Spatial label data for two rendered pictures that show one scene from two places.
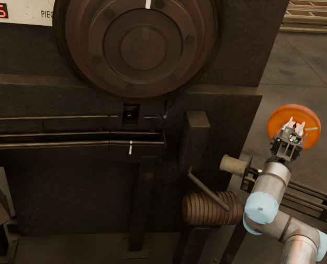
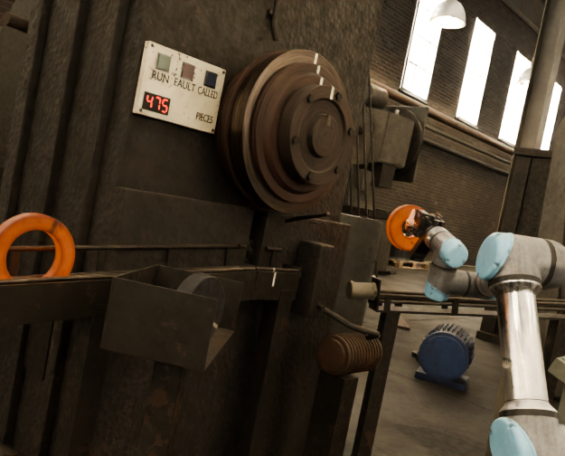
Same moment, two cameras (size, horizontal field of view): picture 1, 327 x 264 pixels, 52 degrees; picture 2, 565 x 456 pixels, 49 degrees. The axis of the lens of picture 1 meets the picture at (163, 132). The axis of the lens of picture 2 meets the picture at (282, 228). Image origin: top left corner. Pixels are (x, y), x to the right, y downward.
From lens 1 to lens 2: 142 cm
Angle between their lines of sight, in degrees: 49
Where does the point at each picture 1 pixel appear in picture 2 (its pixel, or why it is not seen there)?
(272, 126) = (394, 227)
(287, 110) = (404, 208)
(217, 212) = (365, 346)
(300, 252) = not seen: hidden behind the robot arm
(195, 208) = (347, 343)
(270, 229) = (459, 280)
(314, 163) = not seen: hidden behind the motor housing
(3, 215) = (221, 329)
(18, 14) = (176, 113)
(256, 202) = (453, 242)
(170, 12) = (342, 105)
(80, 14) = (276, 101)
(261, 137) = not seen: hidden behind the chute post
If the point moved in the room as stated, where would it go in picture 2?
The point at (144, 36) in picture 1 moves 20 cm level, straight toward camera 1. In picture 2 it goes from (328, 123) to (383, 126)
